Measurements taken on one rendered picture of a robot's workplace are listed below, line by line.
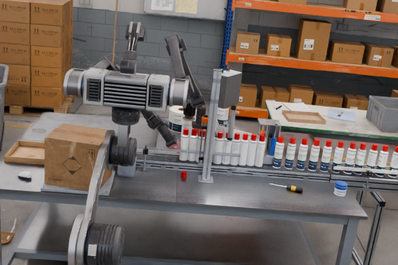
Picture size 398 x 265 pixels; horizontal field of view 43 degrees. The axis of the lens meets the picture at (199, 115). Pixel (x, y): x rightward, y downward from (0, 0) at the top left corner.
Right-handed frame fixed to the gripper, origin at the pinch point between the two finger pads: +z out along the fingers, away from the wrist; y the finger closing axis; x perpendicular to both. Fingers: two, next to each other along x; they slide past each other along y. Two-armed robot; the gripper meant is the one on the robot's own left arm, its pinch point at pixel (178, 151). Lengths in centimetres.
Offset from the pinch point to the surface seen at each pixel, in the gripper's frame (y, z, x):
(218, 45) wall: 442, 45, -41
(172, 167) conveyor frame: -5.5, 4.9, 7.2
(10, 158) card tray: -11, -53, 82
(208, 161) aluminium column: -16.1, 9.2, -15.3
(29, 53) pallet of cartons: 308, -92, 148
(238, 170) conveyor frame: -5.4, 29.1, -25.7
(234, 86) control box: -11, -21, -51
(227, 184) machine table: -20.9, 26.1, -17.3
